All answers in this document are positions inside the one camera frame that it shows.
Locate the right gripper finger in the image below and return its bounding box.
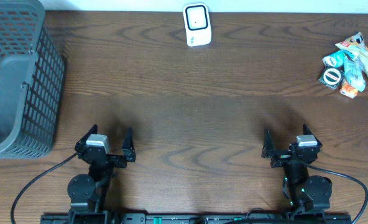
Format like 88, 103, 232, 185
261, 129, 275, 158
303, 124, 313, 135

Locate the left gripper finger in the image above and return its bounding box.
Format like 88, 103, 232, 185
121, 128, 136, 157
78, 124, 98, 145

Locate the small orange box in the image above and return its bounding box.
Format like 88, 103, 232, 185
339, 78, 358, 99

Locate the dark green round-logo packet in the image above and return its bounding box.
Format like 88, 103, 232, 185
318, 67, 344, 90

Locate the teal white candy packet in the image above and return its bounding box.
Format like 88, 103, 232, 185
322, 50, 345, 68

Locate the yellow snack bag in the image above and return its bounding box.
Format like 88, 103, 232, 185
335, 32, 368, 77

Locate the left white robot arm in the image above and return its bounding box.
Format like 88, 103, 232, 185
67, 125, 136, 223

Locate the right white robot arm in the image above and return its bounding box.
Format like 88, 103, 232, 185
261, 124, 333, 220

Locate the grey plastic mesh basket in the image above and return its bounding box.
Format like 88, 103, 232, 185
0, 0, 65, 159

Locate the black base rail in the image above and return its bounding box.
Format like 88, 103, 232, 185
40, 210, 352, 224

